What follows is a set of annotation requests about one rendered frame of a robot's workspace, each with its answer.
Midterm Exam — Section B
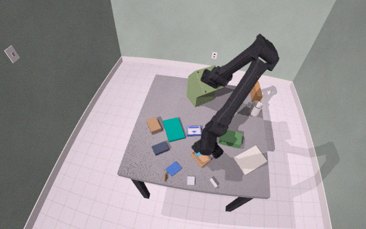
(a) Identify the teal flat rectangular slab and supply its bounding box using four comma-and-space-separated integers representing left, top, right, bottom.
163, 118, 185, 142

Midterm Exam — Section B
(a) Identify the white flat rectangular box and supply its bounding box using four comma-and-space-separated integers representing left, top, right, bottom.
187, 176, 195, 185

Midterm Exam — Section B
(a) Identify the blue flat square pad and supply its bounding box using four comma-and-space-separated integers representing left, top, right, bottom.
166, 162, 182, 176

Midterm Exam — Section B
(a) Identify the white mug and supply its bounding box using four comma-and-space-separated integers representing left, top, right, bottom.
247, 101, 263, 116

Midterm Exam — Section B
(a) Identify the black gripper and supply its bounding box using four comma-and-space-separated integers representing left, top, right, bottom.
191, 138, 202, 157

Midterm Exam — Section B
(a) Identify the wooden ball maze tray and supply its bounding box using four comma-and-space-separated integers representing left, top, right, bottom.
191, 151, 211, 168

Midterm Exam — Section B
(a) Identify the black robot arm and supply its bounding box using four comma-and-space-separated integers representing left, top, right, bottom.
200, 34, 279, 159

